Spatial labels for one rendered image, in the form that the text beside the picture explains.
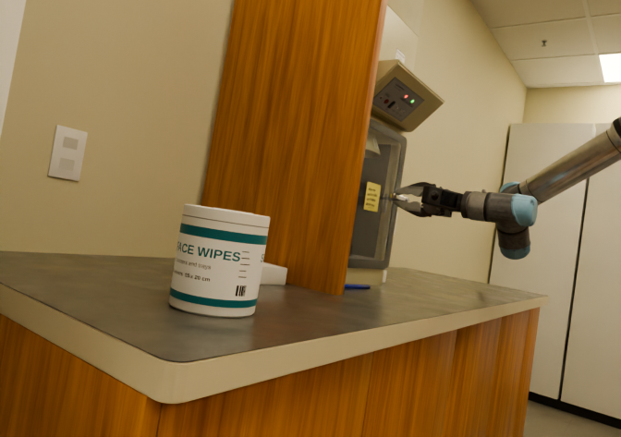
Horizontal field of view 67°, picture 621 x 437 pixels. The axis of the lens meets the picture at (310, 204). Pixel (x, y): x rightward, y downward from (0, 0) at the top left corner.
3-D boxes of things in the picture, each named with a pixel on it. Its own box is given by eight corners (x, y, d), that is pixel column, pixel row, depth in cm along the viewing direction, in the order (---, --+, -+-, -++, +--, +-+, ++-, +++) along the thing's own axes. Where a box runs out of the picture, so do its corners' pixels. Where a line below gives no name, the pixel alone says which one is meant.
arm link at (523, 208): (532, 236, 113) (529, 211, 108) (485, 230, 120) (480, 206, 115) (540, 213, 117) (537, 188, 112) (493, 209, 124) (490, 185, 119)
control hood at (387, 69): (351, 100, 119) (357, 61, 119) (405, 132, 145) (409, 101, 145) (393, 99, 112) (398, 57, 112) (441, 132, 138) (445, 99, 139)
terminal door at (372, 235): (329, 266, 117) (353, 109, 119) (385, 269, 142) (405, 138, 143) (331, 267, 117) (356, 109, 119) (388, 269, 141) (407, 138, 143)
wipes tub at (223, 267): (149, 299, 70) (165, 200, 70) (214, 297, 80) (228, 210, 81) (209, 321, 62) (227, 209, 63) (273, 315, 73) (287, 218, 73)
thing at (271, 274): (198, 273, 106) (200, 255, 106) (254, 275, 117) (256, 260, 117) (227, 284, 98) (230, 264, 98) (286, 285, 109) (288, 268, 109)
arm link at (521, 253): (530, 231, 128) (528, 201, 122) (532, 262, 121) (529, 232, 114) (499, 232, 132) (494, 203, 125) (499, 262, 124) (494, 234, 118)
